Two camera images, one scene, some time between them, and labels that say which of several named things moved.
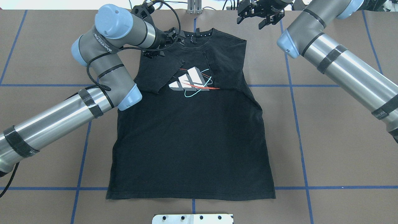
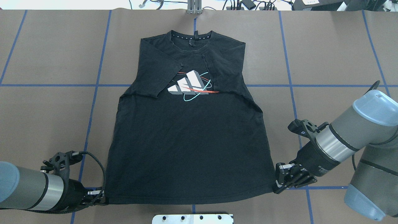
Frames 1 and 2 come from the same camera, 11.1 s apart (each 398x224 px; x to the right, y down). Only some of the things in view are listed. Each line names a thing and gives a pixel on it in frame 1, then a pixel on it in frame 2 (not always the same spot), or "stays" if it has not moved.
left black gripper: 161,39 → 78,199
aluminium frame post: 194,7 stays
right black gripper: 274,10 → 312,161
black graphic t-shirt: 197,132 stays
